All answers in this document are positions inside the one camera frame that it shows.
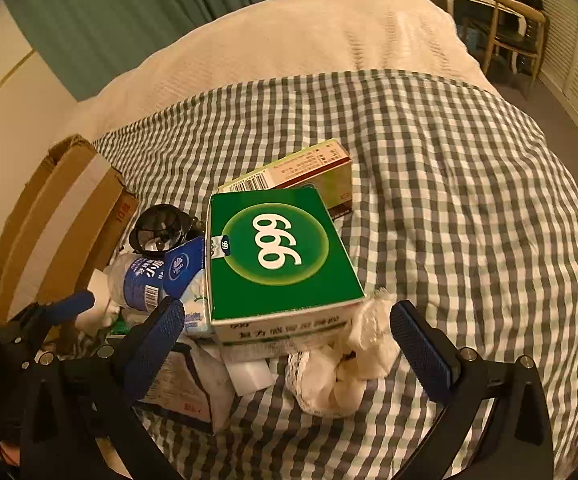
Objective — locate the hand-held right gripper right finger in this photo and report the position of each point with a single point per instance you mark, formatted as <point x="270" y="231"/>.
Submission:
<point x="421" y="355"/>

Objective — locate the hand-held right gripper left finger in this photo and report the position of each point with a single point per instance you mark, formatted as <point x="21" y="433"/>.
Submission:
<point x="154" y="350"/>

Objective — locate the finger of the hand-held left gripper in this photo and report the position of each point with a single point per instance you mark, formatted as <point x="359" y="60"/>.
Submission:
<point x="71" y="305"/>

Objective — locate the crushed clear plastic bottle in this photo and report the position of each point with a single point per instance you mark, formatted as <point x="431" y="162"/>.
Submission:
<point x="136" y="282"/>

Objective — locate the white tissue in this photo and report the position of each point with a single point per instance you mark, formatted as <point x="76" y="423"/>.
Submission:
<point x="339" y="375"/>

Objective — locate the brown cardboard box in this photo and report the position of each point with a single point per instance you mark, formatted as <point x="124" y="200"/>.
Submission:
<point x="59" y="220"/>

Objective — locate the green medicine box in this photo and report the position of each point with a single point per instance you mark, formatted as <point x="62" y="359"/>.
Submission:
<point x="279" y="260"/>

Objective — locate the white plastic packet red label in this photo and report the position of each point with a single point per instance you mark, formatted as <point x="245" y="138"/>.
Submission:
<point x="189" y="390"/>

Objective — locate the blue tissue packet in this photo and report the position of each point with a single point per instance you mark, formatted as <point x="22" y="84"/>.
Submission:
<point x="184" y="267"/>

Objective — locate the white foam block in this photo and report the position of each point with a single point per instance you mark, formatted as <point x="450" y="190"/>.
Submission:
<point x="251" y="375"/>

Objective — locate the black round sunglasses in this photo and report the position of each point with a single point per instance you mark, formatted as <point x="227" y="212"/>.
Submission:
<point x="159" y="232"/>

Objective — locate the grey checkered cloth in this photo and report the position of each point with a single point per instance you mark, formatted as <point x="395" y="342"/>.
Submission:
<point x="444" y="210"/>

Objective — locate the beige red medicine box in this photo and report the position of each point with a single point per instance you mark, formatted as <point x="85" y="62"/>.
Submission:
<point x="314" y="170"/>

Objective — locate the green curtain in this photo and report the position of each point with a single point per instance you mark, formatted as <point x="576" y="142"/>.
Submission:
<point x="144" y="10"/>

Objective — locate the cream knitted blanket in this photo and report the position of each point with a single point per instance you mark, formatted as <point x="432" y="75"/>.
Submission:
<point x="319" y="35"/>

